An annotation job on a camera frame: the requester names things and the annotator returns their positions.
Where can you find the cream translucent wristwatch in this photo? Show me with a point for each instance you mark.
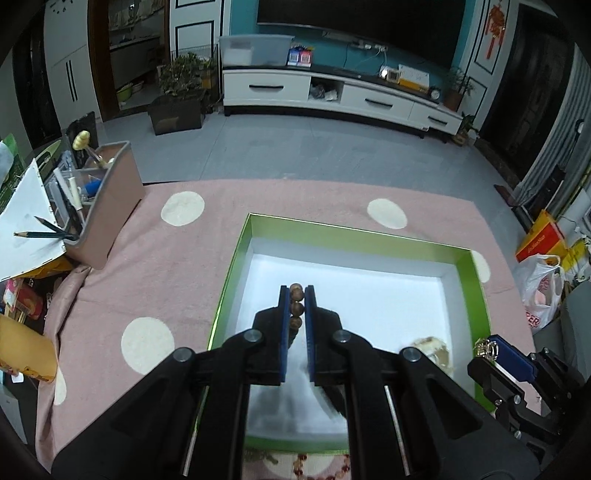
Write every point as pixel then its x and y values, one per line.
pixel 434 348

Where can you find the dark pencil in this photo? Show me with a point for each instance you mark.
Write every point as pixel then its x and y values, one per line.
pixel 41 234
pixel 51 225

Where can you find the white television cabinet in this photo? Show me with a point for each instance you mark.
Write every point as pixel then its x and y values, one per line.
pixel 277 87

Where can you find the white tall cabinet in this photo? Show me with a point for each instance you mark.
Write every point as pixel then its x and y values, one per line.
pixel 69 69

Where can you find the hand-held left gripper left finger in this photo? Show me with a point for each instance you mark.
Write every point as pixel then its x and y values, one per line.
pixel 282 318

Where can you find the dark wooden door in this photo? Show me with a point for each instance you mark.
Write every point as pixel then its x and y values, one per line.
pixel 526 92

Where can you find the black round table clock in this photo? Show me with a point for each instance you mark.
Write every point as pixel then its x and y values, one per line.
pixel 436 93

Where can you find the grey striped curtain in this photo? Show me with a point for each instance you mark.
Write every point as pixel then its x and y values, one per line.
pixel 563 138

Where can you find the pink polka dot blanket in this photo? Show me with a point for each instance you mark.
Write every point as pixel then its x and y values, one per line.
pixel 184 258

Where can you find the green box with white inside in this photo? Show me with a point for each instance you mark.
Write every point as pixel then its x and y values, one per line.
pixel 351 295

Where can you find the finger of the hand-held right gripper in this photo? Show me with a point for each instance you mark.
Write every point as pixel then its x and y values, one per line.
pixel 494 378
pixel 512 357

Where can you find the yellow shopping bag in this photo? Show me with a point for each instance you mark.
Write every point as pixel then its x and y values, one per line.
pixel 577 258

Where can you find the white wall power strip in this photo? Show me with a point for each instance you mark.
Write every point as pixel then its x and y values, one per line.
pixel 369 45

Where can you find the green printed book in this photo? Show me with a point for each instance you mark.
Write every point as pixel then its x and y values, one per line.
pixel 9 180

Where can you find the black flat television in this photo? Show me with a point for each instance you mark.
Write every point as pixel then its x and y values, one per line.
pixel 369 27

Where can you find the blue small sign stand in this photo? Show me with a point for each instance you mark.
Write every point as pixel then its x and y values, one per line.
pixel 293 57

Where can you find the yellow-headed wooden stick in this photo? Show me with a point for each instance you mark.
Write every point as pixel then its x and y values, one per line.
pixel 82 140

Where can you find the white and yellow desk calendar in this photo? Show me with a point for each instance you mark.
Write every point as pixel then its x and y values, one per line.
pixel 413 78

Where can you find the small white desk device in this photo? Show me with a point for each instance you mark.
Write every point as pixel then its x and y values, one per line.
pixel 388 74

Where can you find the small floor potted plant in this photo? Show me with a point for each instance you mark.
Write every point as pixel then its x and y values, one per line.
pixel 466 129

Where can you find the orange yellow paper bag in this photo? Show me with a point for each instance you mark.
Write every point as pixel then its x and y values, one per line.
pixel 540 237

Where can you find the yellow snack packet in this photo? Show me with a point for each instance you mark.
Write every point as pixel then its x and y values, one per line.
pixel 23 350

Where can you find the clear plastic storage box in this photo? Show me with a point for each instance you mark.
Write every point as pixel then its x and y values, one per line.
pixel 254 50

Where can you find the green plastic basin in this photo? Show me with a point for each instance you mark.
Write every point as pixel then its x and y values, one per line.
pixel 129 92

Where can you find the red knot wall ornament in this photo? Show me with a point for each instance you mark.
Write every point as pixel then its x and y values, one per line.
pixel 495 23

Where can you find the white paper sheet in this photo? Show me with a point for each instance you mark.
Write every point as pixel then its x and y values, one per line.
pixel 27 207

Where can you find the large leafy green plant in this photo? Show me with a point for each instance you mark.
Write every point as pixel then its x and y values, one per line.
pixel 182 76

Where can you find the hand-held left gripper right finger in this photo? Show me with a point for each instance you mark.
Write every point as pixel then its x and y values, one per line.
pixel 310 318

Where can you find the black wall clock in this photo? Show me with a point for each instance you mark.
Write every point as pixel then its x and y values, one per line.
pixel 62 5

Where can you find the pink desk organizer with tools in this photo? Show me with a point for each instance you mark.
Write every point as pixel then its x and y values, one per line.
pixel 115 207

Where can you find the white plastic bag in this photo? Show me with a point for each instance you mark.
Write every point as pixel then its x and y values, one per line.
pixel 538 290

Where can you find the red printed box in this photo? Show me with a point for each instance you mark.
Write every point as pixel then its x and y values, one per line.
pixel 25 302

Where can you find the red small sign stand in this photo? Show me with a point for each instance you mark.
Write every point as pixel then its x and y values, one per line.
pixel 305 58

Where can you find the potted plant in brown pot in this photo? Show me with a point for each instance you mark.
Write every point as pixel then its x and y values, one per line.
pixel 455 90

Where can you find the black bag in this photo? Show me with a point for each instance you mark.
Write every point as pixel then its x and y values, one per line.
pixel 81 127

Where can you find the dark rectangular planter box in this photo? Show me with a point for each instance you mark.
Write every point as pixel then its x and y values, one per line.
pixel 178 115

